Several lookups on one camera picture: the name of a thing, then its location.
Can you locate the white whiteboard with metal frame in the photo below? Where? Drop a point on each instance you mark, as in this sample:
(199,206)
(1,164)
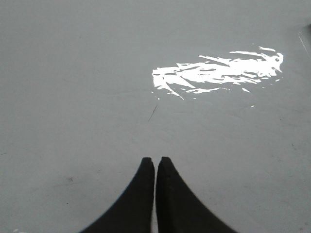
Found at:
(90,87)

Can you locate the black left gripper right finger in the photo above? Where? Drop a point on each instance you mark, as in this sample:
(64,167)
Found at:
(178,210)

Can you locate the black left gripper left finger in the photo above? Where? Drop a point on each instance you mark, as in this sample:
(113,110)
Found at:
(132,211)

